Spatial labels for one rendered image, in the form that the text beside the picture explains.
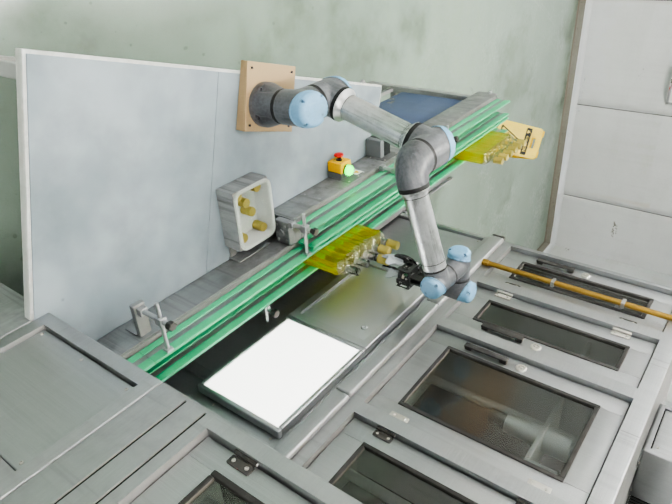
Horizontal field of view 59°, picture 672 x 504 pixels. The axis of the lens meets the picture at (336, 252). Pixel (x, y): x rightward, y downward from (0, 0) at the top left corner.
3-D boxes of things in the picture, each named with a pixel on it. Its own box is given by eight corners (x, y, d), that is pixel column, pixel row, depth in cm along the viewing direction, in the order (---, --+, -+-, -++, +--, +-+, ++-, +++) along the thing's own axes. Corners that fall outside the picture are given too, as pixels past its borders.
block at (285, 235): (275, 242, 222) (289, 247, 218) (272, 219, 217) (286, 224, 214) (281, 238, 225) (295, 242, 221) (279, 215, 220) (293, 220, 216)
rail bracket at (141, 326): (126, 334, 181) (174, 361, 169) (112, 289, 173) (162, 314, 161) (139, 326, 185) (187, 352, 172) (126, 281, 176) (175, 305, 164)
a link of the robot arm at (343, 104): (300, 79, 194) (439, 149, 171) (329, 68, 203) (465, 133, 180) (297, 112, 202) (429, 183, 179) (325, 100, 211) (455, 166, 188)
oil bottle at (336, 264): (298, 262, 226) (343, 278, 215) (297, 249, 224) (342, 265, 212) (307, 255, 230) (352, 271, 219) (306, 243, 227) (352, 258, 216)
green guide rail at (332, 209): (295, 225, 218) (312, 231, 214) (295, 223, 218) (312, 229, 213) (496, 100, 335) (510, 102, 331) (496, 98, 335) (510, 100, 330)
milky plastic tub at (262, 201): (225, 246, 210) (243, 253, 206) (215, 189, 199) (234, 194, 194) (259, 226, 222) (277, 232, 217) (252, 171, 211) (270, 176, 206)
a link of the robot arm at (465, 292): (478, 276, 198) (477, 297, 202) (449, 267, 204) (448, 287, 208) (468, 288, 192) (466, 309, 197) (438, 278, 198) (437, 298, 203)
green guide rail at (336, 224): (297, 243, 222) (314, 249, 218) (297, 241, 221) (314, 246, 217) (495, 113, 339) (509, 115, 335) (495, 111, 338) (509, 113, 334)
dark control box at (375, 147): (364, 155, 267) (380, 158, 262) (364, 138, 263) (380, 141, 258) (375, 149, 272) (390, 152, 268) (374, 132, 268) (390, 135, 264)
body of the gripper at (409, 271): (394, 267, 207) (424, 277, 200) (407, 256, 213) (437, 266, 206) (394, 285, 211) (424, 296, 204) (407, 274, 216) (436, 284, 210)
